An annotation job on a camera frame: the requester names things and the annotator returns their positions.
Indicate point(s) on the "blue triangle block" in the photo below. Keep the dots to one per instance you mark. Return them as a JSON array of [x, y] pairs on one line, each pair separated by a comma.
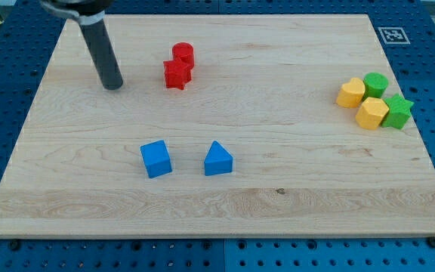
[[218, 160]]

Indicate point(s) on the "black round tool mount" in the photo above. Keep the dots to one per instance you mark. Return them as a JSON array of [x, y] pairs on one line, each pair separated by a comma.
[[74, 9]]

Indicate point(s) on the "red cylinder block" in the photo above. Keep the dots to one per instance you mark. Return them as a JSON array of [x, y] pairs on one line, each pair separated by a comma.
[[185, 52]]

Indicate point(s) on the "light wooden board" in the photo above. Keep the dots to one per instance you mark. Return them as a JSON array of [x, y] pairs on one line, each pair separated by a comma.
[[225, 126]]

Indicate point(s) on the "yellow hexagon block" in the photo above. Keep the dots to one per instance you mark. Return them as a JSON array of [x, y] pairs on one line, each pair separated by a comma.
[[371, 113]]

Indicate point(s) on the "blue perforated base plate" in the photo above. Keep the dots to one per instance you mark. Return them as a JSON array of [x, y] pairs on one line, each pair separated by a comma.
[[27, 39]]

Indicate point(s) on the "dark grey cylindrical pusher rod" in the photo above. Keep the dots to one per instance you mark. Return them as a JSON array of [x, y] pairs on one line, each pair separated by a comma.
[[100, 48]]

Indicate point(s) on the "blue cube block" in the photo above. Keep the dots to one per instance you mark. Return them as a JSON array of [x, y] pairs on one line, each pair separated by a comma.
[[156, 159]]

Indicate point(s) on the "green cylinder block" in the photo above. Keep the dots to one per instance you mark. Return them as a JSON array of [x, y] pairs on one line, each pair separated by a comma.
[[375, 84]]

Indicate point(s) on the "red star block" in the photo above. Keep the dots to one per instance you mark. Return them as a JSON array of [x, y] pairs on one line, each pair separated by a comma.
[[177, 73]]

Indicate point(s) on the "green star block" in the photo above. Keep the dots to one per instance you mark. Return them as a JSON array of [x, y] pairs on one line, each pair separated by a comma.
[[399, 111]]

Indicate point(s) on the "white fiducial marker tag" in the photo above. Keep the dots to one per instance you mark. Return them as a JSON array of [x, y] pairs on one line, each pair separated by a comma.
[[392, 35]]

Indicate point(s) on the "yellow heart block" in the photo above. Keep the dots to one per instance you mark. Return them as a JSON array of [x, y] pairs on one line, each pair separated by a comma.
[[351, 93]]

